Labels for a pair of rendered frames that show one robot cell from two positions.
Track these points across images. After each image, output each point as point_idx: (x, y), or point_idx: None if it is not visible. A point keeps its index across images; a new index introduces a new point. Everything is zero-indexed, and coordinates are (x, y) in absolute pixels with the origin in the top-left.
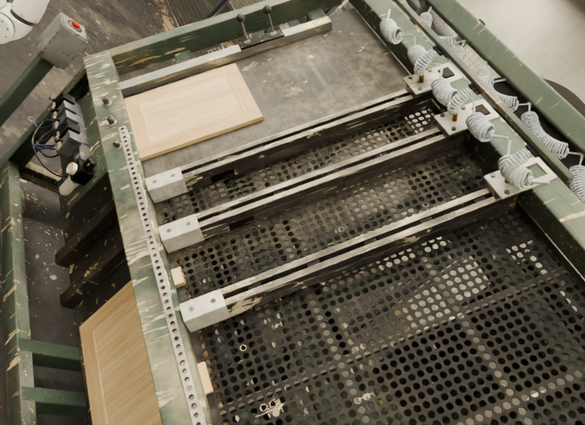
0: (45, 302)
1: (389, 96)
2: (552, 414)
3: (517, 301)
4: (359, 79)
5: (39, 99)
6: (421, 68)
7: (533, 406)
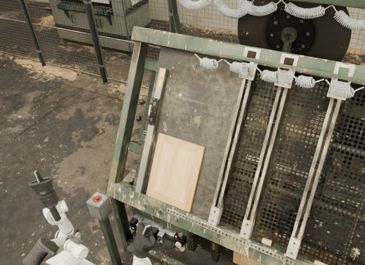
0: (202, 259)
1: (241, 89)
2: None
3: None
4: (214, 85)
5: (77, 192)
6: (246, 73)
7: None
